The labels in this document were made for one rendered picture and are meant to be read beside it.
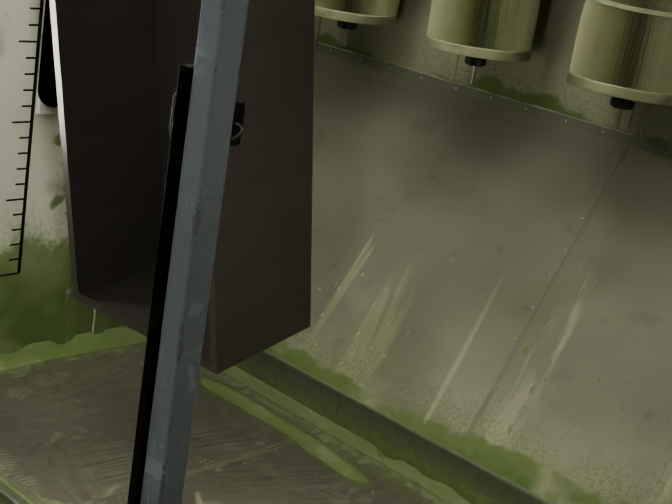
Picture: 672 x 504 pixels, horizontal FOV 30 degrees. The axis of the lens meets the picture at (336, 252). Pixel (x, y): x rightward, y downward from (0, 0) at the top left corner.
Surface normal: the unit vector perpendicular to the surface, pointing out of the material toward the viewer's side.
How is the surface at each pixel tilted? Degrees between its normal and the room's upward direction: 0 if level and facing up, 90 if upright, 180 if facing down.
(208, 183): 90
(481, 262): 57
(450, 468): 90
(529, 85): 90
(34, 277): 90
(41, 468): 0
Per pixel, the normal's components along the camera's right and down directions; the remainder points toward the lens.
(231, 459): 0.15, -0.94
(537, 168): -0.49, -0.42
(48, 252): 0.71, 0.31
